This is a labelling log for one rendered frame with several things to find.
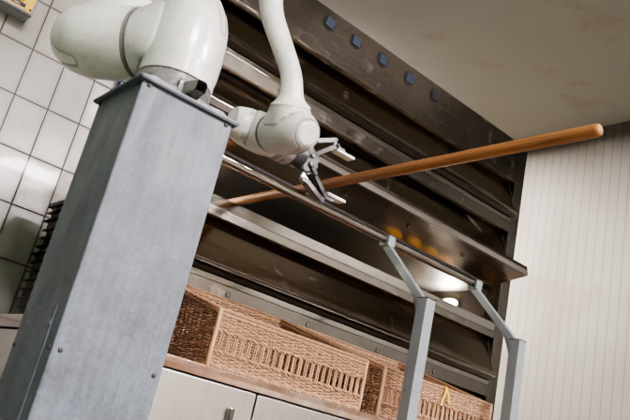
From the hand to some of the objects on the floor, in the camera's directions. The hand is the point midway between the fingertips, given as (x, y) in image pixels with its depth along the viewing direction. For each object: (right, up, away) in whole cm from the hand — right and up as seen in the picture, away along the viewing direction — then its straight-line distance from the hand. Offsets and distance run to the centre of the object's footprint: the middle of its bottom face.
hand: (344, 179), depth 215 cm
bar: (-7, -122, -19) cm, 123 cm away
